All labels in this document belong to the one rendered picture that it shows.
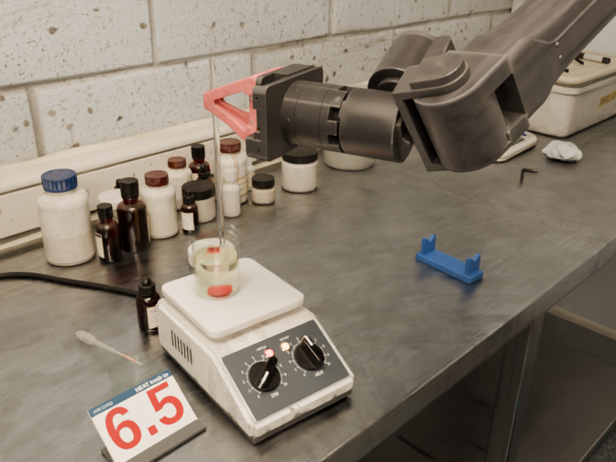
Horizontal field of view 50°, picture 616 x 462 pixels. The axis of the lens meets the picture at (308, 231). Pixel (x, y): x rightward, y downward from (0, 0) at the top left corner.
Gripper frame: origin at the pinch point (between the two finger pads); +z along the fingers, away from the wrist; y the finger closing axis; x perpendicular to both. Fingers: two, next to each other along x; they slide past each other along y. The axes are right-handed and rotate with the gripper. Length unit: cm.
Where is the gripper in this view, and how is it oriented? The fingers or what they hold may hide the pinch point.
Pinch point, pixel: (213, 100)
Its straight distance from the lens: 64.5
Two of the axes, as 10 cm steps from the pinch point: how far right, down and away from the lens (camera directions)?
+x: 0.0, 9.0, 4.3
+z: -8.8, -2.1, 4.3
